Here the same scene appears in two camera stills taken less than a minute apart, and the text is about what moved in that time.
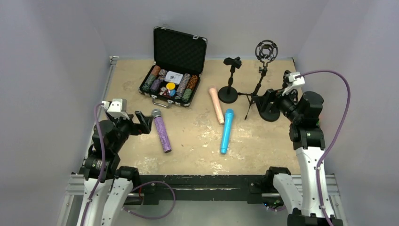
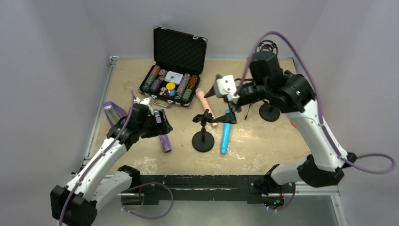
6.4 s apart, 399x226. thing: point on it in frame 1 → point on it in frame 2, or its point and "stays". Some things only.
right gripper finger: x=271 y=95 → x=212 y=92
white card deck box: x=173 y=77 stays
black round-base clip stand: x=229 y=94 → x=203 y=141
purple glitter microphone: x=157 y=114 stays
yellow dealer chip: x=170 y=85 stays
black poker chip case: x=179 y=63 stays
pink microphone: x=213 y=93 → x=200 y=92
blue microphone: x=227 y=125 stays
